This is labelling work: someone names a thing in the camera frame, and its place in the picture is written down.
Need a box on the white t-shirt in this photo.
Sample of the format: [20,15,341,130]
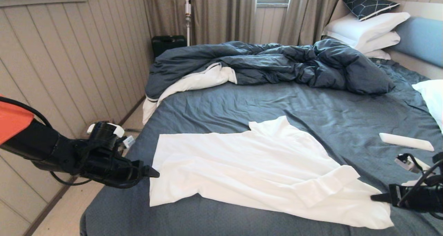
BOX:
[150,116,394,229]

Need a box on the long white remote control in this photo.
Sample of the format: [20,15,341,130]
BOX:
[379,133,435,152]

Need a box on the blue patterned bed sheet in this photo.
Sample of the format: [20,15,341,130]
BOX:
[79,58,443,236]

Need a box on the white pillow without stack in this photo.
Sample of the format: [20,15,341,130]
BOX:
[412,79,443,133]

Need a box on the black suitcase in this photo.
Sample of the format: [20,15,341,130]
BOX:
[152,35,187,58]

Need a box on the flat white pillow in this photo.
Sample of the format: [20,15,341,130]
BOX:
[363,49,391,60]

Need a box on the medium white pillow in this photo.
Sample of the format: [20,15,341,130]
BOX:
[356,31,401,54]

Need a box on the blue padded headboard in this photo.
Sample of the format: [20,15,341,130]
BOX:
[393,16,443,69]

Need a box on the white stick vacuum cleaner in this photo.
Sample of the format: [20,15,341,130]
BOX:
[184,0,192,46]

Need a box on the blue duvet with white lining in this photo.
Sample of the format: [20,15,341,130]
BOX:
[143,39,396,126]

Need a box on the wide beige curtain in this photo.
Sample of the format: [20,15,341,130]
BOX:
[140,0,257,46]

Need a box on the large white pillow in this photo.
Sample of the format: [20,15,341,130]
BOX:
[322,11,412,49]

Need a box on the dark geometric patterned cushion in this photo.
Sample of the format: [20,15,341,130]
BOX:
[342,0,401,21]

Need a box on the narrow beige curtain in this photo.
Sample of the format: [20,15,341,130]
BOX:
[278,0,364,46]

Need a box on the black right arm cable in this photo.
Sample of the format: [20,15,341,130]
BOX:
[398,154,443,220]

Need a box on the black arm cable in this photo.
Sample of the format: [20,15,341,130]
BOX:
[0,96,142,189]
[398,154,443,220]

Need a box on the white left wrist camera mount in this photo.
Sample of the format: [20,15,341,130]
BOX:
[87,122,135,148]

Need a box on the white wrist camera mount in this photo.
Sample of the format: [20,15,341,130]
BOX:
[87,122,135,148]
[395,154,432,187]

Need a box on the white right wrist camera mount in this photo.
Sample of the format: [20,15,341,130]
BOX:
[395,154,432,187]

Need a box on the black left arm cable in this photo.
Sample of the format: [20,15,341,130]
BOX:
[0,96,142,189]

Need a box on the beige upholstered bed frame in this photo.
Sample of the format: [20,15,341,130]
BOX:
[387,48,443,80]

